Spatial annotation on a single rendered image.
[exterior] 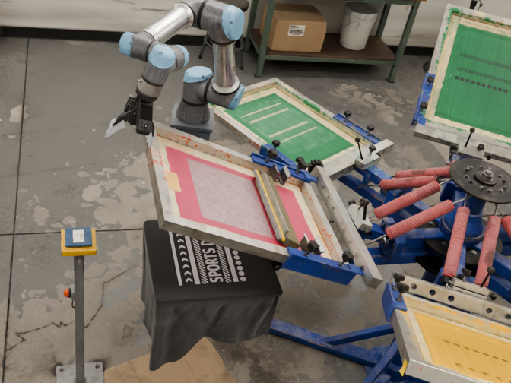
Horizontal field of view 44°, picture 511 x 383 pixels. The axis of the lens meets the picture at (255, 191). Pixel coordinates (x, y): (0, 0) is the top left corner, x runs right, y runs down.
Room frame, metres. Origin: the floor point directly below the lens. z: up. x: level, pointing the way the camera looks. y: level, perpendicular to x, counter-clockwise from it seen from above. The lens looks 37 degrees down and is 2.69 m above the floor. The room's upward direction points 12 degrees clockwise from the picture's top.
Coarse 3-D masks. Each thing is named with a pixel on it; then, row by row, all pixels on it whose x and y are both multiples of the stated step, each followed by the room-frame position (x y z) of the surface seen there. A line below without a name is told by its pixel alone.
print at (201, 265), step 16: (176, 240) 1.84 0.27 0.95; (192, 240) 1.86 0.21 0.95; (176, 256) 1.75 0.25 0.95; (192, 256) 1.77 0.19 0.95; (208, 256) 1.79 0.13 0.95; (224, 256) 1.81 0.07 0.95; (176, 272) 1.67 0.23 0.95; (192, 272) 1.69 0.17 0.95; (208, 272) 1.71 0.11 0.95; (224, 272) 1.72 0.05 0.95; (240, 272) 1.74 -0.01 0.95
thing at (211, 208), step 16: (176, 192) 1.67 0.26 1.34; (192, 192) 1.72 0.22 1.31; (208, 192) 1.77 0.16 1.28; (192, 208) 1.62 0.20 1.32; (208, 208) 1.67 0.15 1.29; (224, 208) 1.73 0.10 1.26; (240, 208) 1.78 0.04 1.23; (256, 208) 1.84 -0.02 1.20; (208, 224) 1.58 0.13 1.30; (224, 224) 1.63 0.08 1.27; (240, 224) 1.68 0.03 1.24; (256, 224) 1.74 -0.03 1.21; (304, 224) 1.91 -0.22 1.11; (272, 240) 1.69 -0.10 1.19
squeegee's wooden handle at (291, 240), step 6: (270, 180) 2.04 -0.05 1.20; (276, 192) 1.98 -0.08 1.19; (276, 198) 1.92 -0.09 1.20; (282, 204) 1.91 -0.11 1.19; (282, 210) 1.86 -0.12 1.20; (288, 222) 1.81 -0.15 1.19; (288, 228) 1.76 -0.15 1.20; (288, 234) 1.72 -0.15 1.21; (294, 234) 1.75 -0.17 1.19; (288, 240) 1.69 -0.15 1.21; (294, 240) 1.71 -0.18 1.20; (288, 246) 1.69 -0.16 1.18; (294, 246) 1.70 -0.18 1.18
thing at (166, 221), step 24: (144, 144) 1.85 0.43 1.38; (192, 144) 2.01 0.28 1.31; (216, 144) 2.08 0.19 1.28; (264, 168) 2.13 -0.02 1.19; (168, 192) 1.59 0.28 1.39; (312, 192) 2.14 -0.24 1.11; (168, 216) 1.47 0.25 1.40; (216, 240) 1.50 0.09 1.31; (240, 240) 1.54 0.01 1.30; (336, 240) 1.87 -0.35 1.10
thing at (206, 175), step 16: (176, 160) 1.87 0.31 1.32; (192, 160) 1.93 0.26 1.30; (192, 176) 1.82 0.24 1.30; (208, 176) 1.88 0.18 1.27; (224, 176) 1.94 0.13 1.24; (240, 176) 2.01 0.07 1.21; (224, 192) 1.83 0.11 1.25; (240, 192) 1.89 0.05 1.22; (256, 192) 1.95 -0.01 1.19; (288, 192) 2.09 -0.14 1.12; (288, 208) 1.97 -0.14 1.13
